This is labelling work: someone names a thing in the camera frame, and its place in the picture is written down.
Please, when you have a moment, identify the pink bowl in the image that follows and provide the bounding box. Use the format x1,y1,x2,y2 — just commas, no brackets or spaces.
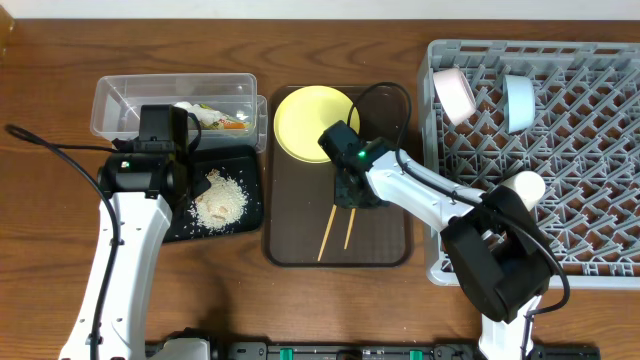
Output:
433,68,476,126

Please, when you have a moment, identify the yellow plate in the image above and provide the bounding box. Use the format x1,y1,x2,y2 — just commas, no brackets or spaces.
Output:
274,85,353,164

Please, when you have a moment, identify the black plastic bin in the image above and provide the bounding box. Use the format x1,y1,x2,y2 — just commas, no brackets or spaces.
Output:
164,145,264,243

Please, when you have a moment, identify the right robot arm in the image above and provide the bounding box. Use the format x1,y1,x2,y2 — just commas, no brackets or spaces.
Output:
318,121,559,359

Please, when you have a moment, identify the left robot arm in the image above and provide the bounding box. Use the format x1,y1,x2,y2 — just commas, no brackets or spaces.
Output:
60,105,197,359

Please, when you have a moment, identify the wooden chopstick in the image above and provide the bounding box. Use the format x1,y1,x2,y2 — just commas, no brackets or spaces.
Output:
343,208,357,250
317,204,337,262

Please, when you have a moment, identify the clear plastic bin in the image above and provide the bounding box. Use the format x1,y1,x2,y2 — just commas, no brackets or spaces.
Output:
90,73,268,153

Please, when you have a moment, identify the dark brown serving tray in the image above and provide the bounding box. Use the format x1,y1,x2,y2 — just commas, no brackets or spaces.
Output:
262,84,414,268

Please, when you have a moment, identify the grey dishwasher rack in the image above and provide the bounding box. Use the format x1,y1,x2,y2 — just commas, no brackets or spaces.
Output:
417,40,639,290

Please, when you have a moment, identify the light blue bowl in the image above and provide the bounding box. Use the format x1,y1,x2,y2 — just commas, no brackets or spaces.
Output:
503,75,536,134

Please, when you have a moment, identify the white green cup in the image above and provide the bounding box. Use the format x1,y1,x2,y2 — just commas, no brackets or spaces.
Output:
501,171,546,211

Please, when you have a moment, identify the rice food waste pile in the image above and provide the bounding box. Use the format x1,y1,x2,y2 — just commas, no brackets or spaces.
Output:
189,169,248,233

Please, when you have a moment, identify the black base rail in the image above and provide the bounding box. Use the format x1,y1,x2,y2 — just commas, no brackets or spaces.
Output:
206,342,601,360

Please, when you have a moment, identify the snack wrapper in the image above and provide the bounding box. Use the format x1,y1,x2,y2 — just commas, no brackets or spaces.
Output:
174,101,249,130

